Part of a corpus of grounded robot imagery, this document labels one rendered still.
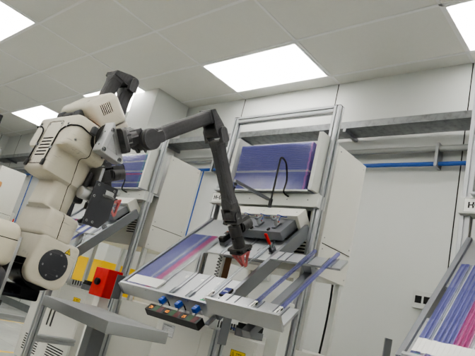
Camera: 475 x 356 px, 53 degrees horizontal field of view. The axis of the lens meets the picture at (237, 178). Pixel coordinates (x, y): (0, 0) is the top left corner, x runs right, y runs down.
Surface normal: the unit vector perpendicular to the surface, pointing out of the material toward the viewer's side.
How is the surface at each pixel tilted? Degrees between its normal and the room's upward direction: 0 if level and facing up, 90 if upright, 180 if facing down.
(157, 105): 90
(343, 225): 90
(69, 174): 90
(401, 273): 90
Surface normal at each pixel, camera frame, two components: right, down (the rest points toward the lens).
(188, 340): -0.64, -0.36
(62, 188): 0.76, 0.01
